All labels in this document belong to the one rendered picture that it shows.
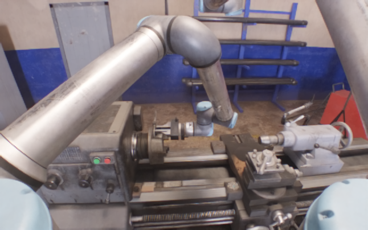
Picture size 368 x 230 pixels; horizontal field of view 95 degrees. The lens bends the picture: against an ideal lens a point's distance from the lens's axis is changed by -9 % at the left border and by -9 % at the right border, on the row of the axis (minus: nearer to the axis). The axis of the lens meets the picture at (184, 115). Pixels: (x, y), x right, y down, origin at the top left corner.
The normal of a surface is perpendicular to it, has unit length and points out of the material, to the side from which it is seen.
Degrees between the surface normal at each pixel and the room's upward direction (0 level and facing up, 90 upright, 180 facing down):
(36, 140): 63
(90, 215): 32
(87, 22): 90
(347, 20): 80
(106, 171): 90
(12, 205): 5
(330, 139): 82
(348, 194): 5
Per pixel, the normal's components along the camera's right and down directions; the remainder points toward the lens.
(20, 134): 0.29, -0.42
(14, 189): 0.08, -0.85
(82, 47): 0.08, 0.48
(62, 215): 0.05, -0.49
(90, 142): 0.06, -0.28
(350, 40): -0.98, 0.04
